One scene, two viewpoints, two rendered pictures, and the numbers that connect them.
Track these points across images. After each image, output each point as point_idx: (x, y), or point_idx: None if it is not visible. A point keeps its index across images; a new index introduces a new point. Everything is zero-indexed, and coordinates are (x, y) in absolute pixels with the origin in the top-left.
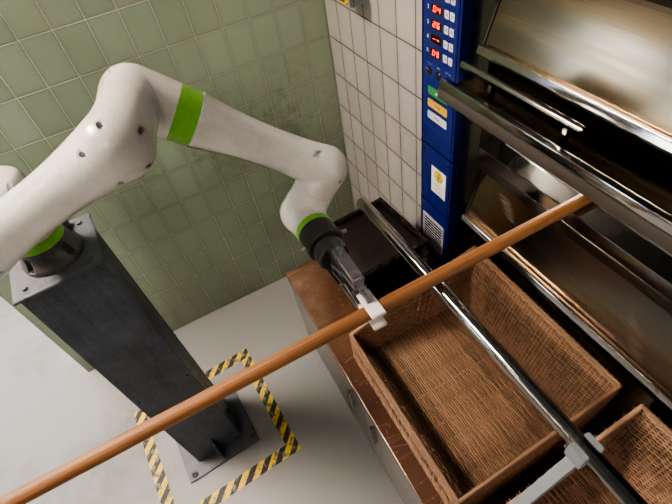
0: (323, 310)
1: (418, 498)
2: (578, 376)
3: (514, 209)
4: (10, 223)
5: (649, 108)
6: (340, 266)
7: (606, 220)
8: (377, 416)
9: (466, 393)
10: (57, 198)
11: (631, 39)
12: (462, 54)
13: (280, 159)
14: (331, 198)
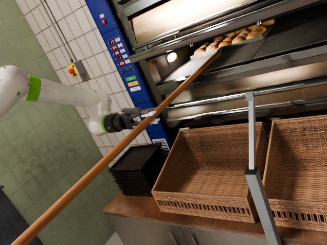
0: (132, 208)
1: (234, 232)
2: None
3: (183, 98)
4: None
5: (191, 18)
6: (128, 116)
7: (210, 70)
8: (190, 220)
9: None
10: None
11: (174, 8)
12: (131, 55)
13: (81, 95)
14: (109, 110)
